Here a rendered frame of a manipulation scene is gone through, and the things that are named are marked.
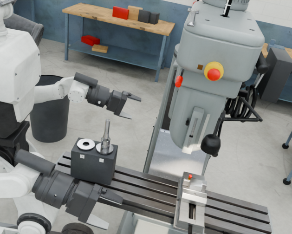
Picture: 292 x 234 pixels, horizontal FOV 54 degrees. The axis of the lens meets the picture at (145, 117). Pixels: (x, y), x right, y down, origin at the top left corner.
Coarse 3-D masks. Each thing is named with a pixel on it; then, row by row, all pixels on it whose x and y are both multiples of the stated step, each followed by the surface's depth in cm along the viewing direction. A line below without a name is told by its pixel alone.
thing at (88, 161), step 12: (84, 144) 148; (96, 144) 150; (72, 156) 145; (84, 156) 144; (96, 156) 143; (108, 156) 143; (72, 168) 149; (84, 168) 148; (96, 168) 147; (108, 168) 146; (96, 180) 151; (108, 180) 150
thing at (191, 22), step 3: (189, 9) 99; (192, 12) 96; (195, 12) 97; (198, 12) 98; (189, 15) 91; (192, 15) 91; (189, 18) 87; (192, 18) 88; (189, 21) 83; (192, 21) 84; (189, 24) 81; (192, 24) 81
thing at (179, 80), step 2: (182, 68) 103; (182, 70) 102; (180, 72) 100; (182, 72) 100; (180, 74) 98; (182, 74) 99; (178, 76) 96; (180, 76) 95; (176, 78) 95; (178, 78) 94; (180, 78) 94; (182, 78) 95; (176, 80) 93; (178, 80) 93; (180, 80) 93; (182, 80) 95; (176, 82) 92; (178, 82) 92; (180, 82) 92; (176, 84) 92; (178, 84) 92; (180, 84) 92; (176, 86) 93; (178, 86) 92
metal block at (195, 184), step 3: (192, 180) 146; (195, 180) 146; (198, 180) 147; (189, 183) 147; (192, 183) 144; (195, 183) 144; (198, 183) 145; (201, 183) 145; (189, 186) 145; (192, 186) 143; (195, 186) 143; (198, 186) 143; (201, 186) 143; (195, 189) 144; (198, 189) 144
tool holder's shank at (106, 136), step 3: (105, 120) 137; (108, 120) 138; (105, 123) 138; (108, 123) 137; (105, 126) 139; (108, 126) 138; (105, 129) 139; (108, 129) 139; (105, 132) 140; (108, 132) 141; (105, 135) 141; (108, 135) 142; (105, 138) 142
